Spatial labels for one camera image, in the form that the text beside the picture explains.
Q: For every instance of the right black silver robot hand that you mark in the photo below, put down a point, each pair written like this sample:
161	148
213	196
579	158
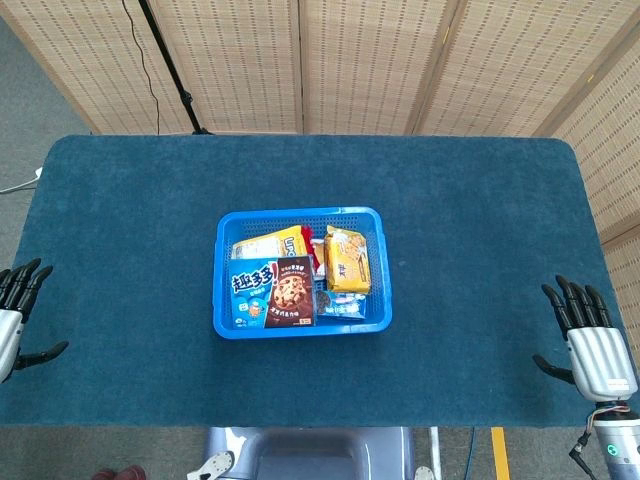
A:
600	355

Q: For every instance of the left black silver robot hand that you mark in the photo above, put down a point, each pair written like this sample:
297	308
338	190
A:
10	325

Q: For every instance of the oreo cookie pack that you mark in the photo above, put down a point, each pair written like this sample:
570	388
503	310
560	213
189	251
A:
345	306

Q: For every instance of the orange snack packet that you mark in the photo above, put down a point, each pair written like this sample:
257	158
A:
347	260

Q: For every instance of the blue-brown cookie box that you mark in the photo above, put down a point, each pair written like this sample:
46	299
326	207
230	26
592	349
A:
280	295

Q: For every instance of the yellow rectangular tea pack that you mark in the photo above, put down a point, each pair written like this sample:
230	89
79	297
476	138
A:
280	242

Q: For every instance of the small white cake packet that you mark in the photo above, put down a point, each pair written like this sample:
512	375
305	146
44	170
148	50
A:
317	255

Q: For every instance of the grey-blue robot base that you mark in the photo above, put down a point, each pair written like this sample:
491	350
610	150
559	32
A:
310	450

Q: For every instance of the blue plastic perforated basket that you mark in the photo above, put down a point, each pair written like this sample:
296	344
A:
300	332

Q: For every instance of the teal carpet table mat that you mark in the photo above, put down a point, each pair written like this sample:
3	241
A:
150	300

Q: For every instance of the dark red shoes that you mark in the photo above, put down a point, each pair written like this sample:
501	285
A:
125	472

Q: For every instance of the black tripod stand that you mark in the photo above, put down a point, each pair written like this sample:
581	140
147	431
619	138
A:
172	70

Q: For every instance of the bamboo folding screen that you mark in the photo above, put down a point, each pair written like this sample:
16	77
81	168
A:
240	60

